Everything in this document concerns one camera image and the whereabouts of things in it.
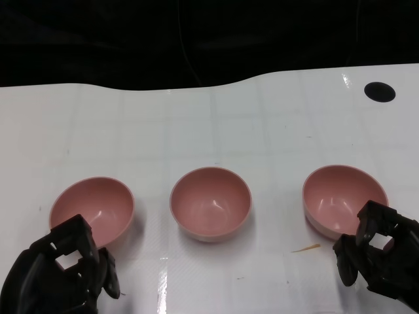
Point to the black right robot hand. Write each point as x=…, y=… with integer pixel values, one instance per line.
x=396, y=261

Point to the black round table grommet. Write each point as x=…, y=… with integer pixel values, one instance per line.
x=379, y=92

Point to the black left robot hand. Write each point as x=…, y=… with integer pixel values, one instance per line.
x=42, y=281

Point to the small orange wood sliver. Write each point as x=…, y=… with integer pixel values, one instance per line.
x=307, y=248

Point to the pink plastic bowl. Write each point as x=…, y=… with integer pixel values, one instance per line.
x=98, y=202
x=337, y=199
x=209, y=206

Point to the black backdrop cloth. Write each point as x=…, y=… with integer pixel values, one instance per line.
x=98, y=39

